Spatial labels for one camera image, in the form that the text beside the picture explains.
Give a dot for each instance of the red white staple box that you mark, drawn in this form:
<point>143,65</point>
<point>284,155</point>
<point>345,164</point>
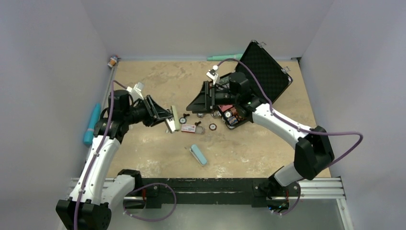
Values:
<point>192,129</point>

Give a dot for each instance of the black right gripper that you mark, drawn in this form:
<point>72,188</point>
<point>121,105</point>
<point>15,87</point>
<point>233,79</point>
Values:
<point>205,102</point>

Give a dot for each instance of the teal blue handle tool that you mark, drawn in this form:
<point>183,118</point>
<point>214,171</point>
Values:
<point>94,117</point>

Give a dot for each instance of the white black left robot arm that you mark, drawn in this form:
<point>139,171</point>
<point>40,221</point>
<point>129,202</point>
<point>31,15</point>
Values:
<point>90,205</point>

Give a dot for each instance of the orange black poker chip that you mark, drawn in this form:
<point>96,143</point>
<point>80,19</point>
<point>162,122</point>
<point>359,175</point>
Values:
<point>212,127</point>

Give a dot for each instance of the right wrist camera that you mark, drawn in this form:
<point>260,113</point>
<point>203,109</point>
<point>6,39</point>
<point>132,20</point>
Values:
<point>213,75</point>

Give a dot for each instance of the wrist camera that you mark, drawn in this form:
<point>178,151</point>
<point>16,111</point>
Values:
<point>136,91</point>
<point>213,75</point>

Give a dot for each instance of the beige green stapler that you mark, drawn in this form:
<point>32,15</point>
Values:
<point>173,123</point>

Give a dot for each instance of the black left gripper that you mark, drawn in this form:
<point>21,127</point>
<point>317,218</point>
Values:
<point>154,112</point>

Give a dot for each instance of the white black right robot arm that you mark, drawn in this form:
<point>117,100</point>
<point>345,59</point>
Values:
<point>312,148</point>

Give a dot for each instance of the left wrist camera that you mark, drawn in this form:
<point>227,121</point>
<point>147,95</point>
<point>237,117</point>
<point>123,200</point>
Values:
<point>136,91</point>

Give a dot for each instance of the light blue stapler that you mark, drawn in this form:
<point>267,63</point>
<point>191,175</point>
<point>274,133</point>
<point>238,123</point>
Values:
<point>198,155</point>

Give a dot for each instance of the black poker chip case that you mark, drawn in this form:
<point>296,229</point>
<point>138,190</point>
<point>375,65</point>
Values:
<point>254,79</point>

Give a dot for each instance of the aluminium frame rail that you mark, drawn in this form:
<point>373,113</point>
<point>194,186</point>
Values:
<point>319,188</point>

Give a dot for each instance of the mint green handle tool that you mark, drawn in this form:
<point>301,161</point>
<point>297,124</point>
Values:
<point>222,57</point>

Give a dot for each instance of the blue green poker chip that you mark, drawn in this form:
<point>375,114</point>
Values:
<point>182,120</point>

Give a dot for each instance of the small orange bottle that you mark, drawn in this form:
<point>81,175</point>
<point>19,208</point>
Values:
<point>113,61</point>

